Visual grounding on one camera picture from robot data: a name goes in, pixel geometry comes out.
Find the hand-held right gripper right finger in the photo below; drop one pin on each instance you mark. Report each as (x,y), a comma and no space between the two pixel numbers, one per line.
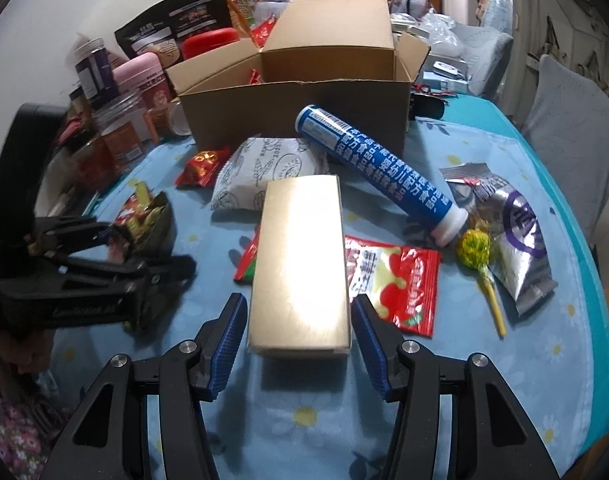
(370,347)

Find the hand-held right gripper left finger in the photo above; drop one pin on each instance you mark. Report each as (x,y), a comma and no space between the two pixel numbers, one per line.
(228,345)

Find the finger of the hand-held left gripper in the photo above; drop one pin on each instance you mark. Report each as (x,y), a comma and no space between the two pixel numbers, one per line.
(74,232)
(149,270)

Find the red gold-edged snack packet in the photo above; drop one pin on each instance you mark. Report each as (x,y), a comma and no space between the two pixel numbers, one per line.
(144,215)

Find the red tomato-print packet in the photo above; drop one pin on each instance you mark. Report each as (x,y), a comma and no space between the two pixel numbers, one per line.
(399,285)

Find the gold rectangular box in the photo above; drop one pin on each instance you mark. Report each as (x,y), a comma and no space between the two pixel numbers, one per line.
(299,260)

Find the small red candy packet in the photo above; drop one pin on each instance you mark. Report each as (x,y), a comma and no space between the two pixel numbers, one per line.
(199,167)

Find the white leaf-print packet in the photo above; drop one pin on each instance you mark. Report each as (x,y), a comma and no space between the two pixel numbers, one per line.
(254,170)

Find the blue snack packet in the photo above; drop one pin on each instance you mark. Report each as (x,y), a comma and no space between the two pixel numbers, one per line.
(374,165)

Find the brown cardboard box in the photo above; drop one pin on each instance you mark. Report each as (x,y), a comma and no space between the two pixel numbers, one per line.
(294,110)

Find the person's left forearm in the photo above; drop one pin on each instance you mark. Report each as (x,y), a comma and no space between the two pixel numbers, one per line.
(9,430)

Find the clear jar orange contents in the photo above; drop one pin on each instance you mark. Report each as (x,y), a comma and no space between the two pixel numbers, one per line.
(119,135)

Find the dark purple jar white lid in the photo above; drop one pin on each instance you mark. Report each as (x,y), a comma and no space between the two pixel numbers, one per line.
(97,70)

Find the pink jar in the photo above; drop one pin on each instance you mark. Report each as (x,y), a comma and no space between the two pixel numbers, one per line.
(139,80)

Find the yellow green lollipop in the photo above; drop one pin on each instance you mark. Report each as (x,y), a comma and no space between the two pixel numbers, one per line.
(473,250)

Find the silver purple foil packet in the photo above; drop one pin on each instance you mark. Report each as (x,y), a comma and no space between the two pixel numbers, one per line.
(519,230)

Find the red round lid container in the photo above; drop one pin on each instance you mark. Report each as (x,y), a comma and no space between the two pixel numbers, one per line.
(209,42)

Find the black stand-up pouch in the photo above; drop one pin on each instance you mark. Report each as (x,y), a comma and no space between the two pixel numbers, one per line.
(194,10)

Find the small black object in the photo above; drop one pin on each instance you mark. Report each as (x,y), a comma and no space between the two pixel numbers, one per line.
(427,105)

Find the brown kraft bag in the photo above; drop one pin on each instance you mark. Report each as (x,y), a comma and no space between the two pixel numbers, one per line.
(238,10)

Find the red plastic bag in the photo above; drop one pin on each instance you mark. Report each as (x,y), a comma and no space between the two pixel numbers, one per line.
(263,31)

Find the white round-dial device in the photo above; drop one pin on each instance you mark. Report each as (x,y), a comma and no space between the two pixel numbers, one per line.
(449,70)

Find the grey quilted chair cushion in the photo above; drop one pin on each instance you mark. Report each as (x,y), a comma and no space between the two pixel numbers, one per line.
(564,125)

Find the grey quilted sofa cushion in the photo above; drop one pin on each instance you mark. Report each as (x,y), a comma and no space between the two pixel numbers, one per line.
(489,55)

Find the clear plastic bag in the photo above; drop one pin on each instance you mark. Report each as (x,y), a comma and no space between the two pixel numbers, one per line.
(444,35)

